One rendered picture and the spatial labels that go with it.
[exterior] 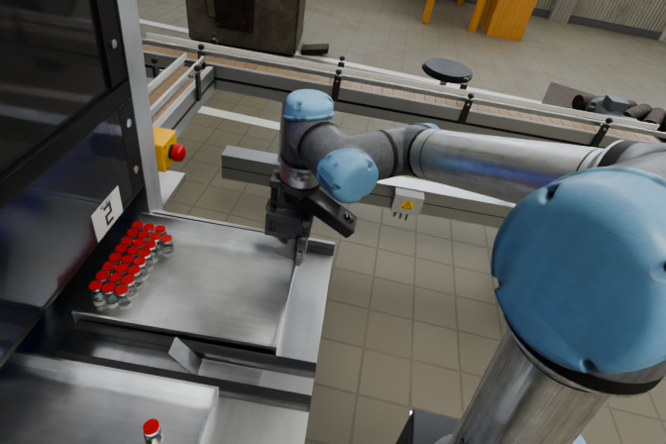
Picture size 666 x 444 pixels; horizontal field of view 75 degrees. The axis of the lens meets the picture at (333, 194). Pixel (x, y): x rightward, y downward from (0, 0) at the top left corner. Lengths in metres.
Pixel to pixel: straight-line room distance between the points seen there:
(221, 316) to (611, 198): 0.68
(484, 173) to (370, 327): 1.48
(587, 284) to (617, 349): 0.04
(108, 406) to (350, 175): 0.49
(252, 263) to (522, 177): 0.59
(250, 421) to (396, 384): 1.16
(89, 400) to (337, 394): 1.13
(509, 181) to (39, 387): 0.71
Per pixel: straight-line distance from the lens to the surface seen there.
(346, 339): 1.90
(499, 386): 0.42
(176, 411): 0.75
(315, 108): 0.64
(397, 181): 1.81
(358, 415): 1.75
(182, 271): 0.91
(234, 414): 0.75
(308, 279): 0.90
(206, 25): 4.46
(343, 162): 0.57
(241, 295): 0.86
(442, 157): 0.58
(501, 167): 0.52
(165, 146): 0.99
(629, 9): 8.82
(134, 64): 0.85
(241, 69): 1.61
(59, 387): 0.81
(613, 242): 0.28
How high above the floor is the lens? 1.55
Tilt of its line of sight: 37 degrees down
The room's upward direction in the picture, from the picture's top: 10 degrees clockwise
